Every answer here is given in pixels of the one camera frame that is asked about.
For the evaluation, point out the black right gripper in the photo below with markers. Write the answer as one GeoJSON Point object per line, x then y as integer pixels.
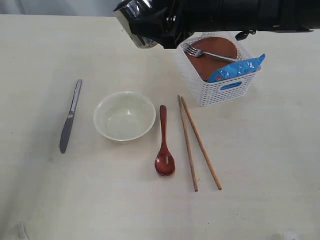
{"type": "Point", "coordinates": [173, 21]}

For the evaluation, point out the silver metal fork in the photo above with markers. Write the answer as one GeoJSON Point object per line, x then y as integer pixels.
{"type": "Point", "coordinates": [195, 52]}

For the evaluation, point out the shiny steel cup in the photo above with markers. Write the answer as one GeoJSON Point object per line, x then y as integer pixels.
{"type": "Point", "coordinates": [129, 11]}

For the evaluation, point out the white ceramic bowl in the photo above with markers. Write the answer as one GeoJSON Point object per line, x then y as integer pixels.
{"type": "Point", "coordinates": [124, 116]}

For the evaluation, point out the silver table knife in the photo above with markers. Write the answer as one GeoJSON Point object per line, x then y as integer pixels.
{"type": "Point", "coordinates": [67, 128]}

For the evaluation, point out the wooden chopstick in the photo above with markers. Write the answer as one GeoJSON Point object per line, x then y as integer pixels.
{"type": "Point", "coordinates": [188, 147]}
{"type": "Point", "coordinates": [201, 145]}

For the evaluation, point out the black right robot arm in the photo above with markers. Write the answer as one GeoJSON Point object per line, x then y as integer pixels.
{"type": "Point", "coordinates": [279, 16]}

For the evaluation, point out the blue snack packet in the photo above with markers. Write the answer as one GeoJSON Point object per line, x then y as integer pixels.
{"type": "Point", "coordinates": [236, 69]}

